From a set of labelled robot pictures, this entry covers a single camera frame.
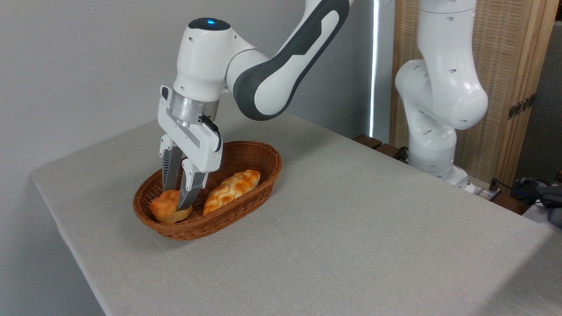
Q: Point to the metal screen hinge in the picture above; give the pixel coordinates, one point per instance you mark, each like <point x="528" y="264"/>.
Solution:
<point x="521" y="106"/>

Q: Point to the long braided bread loaf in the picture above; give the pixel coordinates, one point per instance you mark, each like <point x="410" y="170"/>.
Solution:
<point x="230" y="189"/>

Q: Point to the brown wicker basket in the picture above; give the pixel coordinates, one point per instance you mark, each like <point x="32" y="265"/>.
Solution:
<point x="250" y="153"/>

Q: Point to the round orange bread roll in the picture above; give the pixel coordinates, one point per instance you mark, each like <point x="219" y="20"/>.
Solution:
<point x="164" y="208"/>

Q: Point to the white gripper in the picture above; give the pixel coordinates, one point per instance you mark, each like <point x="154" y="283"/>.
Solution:
<point x="193" y="147"/>

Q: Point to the beige tablecloth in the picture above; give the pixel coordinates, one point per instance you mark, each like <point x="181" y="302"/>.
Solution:
<point x="351" y="228"/>

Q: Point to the brown wooden block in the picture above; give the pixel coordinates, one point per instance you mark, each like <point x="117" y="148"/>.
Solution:
<point x="511" y="204"/>
<point x="367" y="141"/>
<point x="387" y="150"/>

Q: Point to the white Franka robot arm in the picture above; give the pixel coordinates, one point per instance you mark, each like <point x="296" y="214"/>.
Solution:
<point x="206" y="57"/>

